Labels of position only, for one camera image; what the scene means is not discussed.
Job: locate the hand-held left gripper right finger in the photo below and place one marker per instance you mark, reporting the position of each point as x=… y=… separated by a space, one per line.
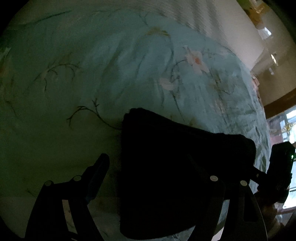
x=198 y=169

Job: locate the person's right hand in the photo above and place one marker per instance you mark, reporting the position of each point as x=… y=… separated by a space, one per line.
x=271 y=214

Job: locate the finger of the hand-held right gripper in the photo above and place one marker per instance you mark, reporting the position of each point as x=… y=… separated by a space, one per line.
x=259 y=173

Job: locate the teal floral bedsheet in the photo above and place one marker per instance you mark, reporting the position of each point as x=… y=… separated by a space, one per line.
x=92 y=81

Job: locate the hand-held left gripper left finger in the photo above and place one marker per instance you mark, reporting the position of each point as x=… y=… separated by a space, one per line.
x=96 y=179

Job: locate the black pants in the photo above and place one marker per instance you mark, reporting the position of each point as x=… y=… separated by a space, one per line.
x=171 y=176

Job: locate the large window with wooden frame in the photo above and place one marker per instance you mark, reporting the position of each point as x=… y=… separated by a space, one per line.
x=286 y=129

